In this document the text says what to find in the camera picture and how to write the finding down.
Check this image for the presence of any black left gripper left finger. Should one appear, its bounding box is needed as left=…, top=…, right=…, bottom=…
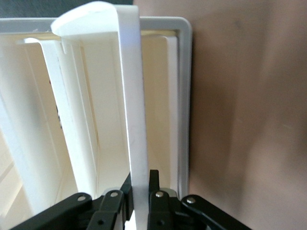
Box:
left=9, top=172, right=134, bottom=230

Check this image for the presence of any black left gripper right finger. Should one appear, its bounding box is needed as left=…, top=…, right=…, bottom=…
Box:
left=147, top=169, right=253, bottom=230

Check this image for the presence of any white plastic plate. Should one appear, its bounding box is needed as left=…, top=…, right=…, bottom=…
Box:
left=51, top=0, right=179, bottom=230

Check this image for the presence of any white plastic drawer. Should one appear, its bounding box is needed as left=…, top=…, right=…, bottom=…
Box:
left=15, top=37, right=101, bottom=196
left=0, top=33, right=33, bottom=216

